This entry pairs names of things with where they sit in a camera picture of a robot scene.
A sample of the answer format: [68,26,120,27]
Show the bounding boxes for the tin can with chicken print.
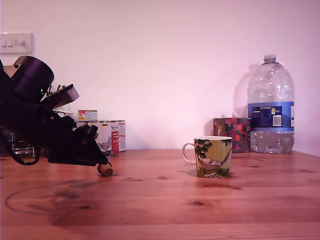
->
[74,120,121,159]

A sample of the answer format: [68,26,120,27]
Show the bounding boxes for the tin can with white label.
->
[117,120,127,153]

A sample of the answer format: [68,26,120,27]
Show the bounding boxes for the small yellow red tin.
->
[77,109,99,122]

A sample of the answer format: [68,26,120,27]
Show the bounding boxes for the green illustrated ceramic mug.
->
[181,136,234,179]

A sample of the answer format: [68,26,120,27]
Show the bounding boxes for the floral tissue box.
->
[213,109,252,154]

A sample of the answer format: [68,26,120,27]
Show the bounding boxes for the large clear water bottle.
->
[246,54,296,154]

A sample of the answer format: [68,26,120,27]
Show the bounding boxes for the chrome wire utensil rack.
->
[8,131,36,158]

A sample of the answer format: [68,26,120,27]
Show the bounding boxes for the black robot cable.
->
[0,127,42,167]

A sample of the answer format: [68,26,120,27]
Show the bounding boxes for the white wall light switch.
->
[0,32,34,56]

